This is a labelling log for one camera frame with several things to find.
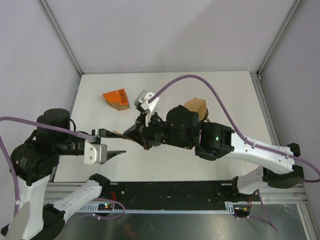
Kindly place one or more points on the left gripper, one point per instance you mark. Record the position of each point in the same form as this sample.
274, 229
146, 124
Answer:
103, 132

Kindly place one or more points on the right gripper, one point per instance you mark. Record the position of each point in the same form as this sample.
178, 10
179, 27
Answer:
140, 129

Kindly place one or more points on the orange coffee filter box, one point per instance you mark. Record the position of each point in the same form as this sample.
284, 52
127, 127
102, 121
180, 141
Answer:
117, 99

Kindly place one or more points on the brown paper coffee filter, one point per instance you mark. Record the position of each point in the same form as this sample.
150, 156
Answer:
197, 105

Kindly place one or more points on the dark green dripper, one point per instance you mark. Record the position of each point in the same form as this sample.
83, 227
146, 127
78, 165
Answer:
206, 115

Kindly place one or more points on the clear glass dripper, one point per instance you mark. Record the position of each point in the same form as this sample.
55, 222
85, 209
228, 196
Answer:
161, 113

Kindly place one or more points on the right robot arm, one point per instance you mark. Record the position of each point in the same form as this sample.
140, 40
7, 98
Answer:
211, 141

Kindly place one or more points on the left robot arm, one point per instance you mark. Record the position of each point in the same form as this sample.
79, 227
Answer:
32, 163

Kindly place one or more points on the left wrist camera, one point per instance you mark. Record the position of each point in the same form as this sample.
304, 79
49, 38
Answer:
95, 153

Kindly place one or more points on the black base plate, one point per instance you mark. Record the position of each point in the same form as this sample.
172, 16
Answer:
207, 195

